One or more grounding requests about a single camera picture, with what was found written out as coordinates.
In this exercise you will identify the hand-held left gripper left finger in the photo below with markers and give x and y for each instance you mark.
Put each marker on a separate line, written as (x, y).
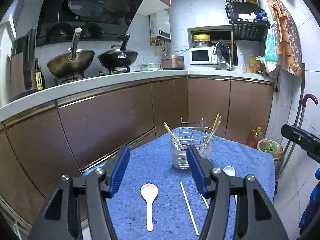
(118, 170)

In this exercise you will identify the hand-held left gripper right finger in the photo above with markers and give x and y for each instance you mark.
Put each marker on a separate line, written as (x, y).
(197, 172)

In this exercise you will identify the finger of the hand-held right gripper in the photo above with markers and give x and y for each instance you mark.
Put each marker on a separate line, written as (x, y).
(295, 135)

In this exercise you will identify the clear utensil holder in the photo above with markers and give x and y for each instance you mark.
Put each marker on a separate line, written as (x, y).
(180, 158)

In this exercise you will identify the person's right hand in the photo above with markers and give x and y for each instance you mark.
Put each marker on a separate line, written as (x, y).
(312, 205)

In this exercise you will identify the woven waste basket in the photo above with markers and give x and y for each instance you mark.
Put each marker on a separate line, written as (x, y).
(272, 152)

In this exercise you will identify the blue towel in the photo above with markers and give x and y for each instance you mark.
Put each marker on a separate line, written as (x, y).
(160, 175)

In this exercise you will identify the cooking oil bottle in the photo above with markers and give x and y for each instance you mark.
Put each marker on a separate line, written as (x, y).
(255, 138)

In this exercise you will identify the brown lower cabinets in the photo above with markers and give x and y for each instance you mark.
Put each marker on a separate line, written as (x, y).
(100, 130)

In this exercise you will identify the white plastic bag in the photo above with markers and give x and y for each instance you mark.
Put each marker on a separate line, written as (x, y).
(271, 67)

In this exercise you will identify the yellow dish soap bottle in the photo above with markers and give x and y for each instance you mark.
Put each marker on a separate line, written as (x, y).
(255, 66)

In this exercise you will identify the small white bottle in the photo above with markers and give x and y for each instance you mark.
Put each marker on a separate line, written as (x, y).
(243, 66)

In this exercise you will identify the light blue plastic bag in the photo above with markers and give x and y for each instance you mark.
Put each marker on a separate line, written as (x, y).
(270, 50)

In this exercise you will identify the floral apron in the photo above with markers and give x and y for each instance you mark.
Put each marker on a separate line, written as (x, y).
(290, 42)

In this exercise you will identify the steel faucet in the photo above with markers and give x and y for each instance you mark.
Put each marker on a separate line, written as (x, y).
(229, 62)

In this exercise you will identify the black gas stove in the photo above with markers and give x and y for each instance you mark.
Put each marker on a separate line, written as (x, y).
(120, 69)

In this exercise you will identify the steel basin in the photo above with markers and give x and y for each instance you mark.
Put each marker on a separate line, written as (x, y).
(150, 66)

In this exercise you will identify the black wok with lid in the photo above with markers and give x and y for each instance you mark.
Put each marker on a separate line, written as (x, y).
(117, 60)

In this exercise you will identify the brown rice cooker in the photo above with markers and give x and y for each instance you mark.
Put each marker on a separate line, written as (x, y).
(172, 63)

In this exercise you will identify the bronze wok with lid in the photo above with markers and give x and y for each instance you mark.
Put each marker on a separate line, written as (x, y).
(67, 66)

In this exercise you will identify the white microwave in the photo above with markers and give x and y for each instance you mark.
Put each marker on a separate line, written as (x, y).
(200, 55)

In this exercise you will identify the dark olive oil bottle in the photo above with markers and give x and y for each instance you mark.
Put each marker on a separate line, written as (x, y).
(39, 80)

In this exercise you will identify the white cloth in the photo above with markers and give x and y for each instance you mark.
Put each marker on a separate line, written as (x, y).
(246, 17)

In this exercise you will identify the glass bowl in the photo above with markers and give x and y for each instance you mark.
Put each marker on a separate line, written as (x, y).
(202, 44)

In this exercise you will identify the yellow pot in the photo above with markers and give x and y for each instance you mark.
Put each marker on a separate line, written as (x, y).
(202, 37)

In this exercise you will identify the brown electric kettle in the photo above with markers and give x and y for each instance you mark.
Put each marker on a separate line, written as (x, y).
(17, 72)

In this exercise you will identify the white water heater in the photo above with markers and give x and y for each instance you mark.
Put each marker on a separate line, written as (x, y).
(160, 25)

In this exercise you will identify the white countertop appliance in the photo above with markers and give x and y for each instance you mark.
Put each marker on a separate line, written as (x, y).
(5, 55)

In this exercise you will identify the black range hood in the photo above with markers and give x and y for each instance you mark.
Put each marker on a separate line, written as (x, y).
(100, 5)

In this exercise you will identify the black wall rack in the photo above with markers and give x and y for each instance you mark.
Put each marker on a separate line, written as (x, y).
(247, 27)

